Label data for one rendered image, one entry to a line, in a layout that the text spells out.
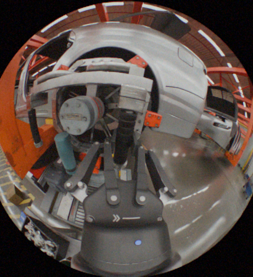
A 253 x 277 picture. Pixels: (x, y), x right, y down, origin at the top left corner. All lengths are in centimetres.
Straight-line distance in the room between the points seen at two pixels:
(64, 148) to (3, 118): 44
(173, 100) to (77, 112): 58
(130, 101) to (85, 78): 12
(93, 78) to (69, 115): 15
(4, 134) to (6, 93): 20
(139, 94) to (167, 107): 47
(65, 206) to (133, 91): 97
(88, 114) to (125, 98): 14
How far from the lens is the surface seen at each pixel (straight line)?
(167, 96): 60
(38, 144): 38
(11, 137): 61
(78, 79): 22
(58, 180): 68
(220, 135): 243
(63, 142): 41
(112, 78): 19
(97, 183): 89
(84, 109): 25
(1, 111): 59
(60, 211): 96
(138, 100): 15
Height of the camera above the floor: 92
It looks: 28 degrees down
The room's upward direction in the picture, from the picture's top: 11 degrees clockwise
